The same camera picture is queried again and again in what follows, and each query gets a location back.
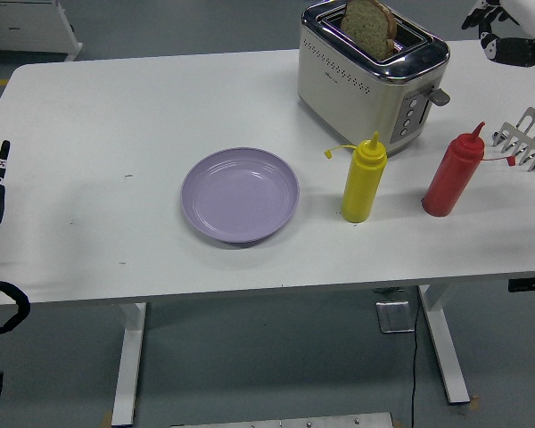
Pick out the small metal floor plate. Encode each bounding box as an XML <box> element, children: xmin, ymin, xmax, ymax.
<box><xmin>375</xmin><ymin>300</ymin><xmax>416</xmax><ymax>334</ymax></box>

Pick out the cream and chrome toaster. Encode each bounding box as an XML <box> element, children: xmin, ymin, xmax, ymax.
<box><xmin>296</xmin><ymin>0</ymin><xmax>451</xmax><ymax>157</ymax></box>

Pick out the black table control panel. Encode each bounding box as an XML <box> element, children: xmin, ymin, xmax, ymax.
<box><xmin>506</xmin><ymin>276</ymin><xmax>535</xmax><ymax>293</ymax></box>

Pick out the black floor cable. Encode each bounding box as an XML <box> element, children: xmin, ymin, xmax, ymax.
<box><xmin>407</xmin><ymin>289</ymin><xmax>423</xmax><ymax>428</ymax></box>

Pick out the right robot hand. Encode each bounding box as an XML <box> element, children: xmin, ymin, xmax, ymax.
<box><xmin>461</xmin><ymin>0</ymin><xmax>535</xmax><ymax>69</ymax></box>

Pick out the brown bread slice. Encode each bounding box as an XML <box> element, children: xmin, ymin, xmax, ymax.
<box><xmin>341</xmin><ymin>0</ymin><xmax>398</xmax><ymax>62</ymax></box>

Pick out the white background machine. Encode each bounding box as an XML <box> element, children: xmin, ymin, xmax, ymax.
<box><xmin>0</xmin><ymin>0</ymin><xmax>84</xmax><ymax>62</ymax></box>

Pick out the metal toast rack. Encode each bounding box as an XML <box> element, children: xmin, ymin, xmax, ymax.
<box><xmin>490</xmin><ymin>105</ymin><xmax>535</xmax><ymax>174</ymax></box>

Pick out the red squeeze bottle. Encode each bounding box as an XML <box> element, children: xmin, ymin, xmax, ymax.
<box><xmin>421</xmin><ymin>120</ymin><xmax>517</xmax><ymax>218</ymax></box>

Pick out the white table leg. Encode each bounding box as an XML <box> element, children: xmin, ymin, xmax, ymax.
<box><xmin>417</xmin><ymin>284</ymin><xmax>471</xmax><ymax>406</ymax></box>
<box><xmin>111</xmin><ymin>301</ymin><xmax>147</xmax><ymax>427</ymax></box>

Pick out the yellow squeeze bottle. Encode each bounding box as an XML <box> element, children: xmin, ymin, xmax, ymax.
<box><xmin>323</xmin><ymin>130</ymin><xmax>388</xmax><ymax>224</ymax></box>

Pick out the purple plate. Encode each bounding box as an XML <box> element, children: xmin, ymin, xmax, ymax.
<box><xmin>179</xmin><ymin>147</ymin><xmax>300</xmax><ymax>244</ymax></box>

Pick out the wide metal base plate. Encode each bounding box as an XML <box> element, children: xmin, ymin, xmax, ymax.
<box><xmin>169</xmin><ymin>410</ymin><xmax>394</xmax><ymax>428</ymax></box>

